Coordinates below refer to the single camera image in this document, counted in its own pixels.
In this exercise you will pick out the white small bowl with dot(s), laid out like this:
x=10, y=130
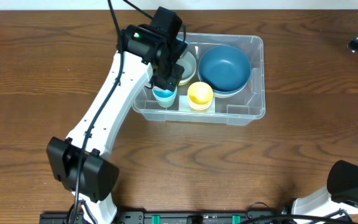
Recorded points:
x=191, y=77

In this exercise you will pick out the light blue cup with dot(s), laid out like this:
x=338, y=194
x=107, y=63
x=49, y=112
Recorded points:
x=164, y=95

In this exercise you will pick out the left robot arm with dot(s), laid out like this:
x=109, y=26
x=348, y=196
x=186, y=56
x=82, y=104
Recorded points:
x=146, y=56

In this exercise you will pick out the pink cup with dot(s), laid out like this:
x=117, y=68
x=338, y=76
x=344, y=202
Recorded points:
x=195, y=105

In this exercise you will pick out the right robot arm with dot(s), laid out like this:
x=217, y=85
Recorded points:
x=340, y=193

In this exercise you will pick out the dark blue bowl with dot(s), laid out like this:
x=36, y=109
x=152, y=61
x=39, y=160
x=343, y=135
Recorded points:
x=224, y=59
x=222, y=82

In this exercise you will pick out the light grey small bowl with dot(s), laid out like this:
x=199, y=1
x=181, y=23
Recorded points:
x=188, y=62

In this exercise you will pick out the yellow small bowl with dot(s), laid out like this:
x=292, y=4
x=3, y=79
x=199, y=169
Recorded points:
x=184, y=82

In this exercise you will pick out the clear plastic storage container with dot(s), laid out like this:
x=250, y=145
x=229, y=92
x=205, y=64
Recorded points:
x=240, y=109

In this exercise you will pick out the yellow cup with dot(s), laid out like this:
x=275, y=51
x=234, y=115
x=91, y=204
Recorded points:
x=200, y=93
x=204, y=109

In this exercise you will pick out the beige large bowl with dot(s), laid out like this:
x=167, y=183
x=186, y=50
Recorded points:
x=227, y=94

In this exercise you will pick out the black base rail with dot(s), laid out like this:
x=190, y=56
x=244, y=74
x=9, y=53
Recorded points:
x=138, y=217

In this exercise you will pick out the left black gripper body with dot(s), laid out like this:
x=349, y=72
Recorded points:
x=171, y=79

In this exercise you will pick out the green cup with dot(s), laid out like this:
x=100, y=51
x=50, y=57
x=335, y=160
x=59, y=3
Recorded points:
x=165, y=102

